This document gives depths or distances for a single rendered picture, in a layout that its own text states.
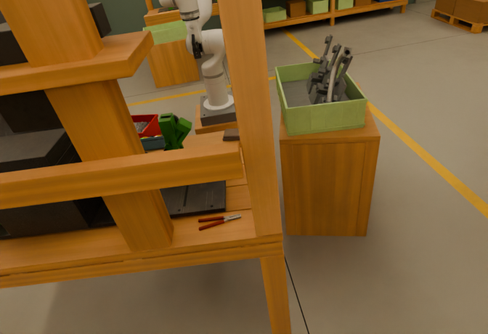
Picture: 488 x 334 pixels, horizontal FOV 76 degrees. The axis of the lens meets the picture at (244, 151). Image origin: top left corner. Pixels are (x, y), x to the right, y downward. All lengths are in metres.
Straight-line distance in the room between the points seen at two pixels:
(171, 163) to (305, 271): 1.41
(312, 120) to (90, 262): 1.19
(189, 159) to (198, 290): 1.37
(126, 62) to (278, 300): 1.10
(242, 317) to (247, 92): 1.43
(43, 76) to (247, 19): 0.45
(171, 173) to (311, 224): 1.44
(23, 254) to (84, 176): 0.58
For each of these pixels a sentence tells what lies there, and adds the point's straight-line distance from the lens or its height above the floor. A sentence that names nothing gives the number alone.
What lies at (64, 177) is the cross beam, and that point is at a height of 1.27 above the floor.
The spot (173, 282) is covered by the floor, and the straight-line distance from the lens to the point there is 2.16.
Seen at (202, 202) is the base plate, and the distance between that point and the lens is 1.22.
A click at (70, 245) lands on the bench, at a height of 0.88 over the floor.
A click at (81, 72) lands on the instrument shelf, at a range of 0.77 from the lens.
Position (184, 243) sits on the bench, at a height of 0.88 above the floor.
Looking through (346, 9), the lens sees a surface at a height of 0.25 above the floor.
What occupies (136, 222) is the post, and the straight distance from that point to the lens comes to 1.07.
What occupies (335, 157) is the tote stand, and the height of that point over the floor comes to 0.66.
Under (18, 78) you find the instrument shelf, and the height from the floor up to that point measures 1.53.
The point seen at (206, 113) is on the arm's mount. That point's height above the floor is 0.91.
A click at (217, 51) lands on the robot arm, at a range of 1.70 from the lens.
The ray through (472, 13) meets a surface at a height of 0.26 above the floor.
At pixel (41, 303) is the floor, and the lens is 2.51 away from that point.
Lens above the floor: 1.72
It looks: 35 degrees down
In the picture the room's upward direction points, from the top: 9 degrees counter-clockwise
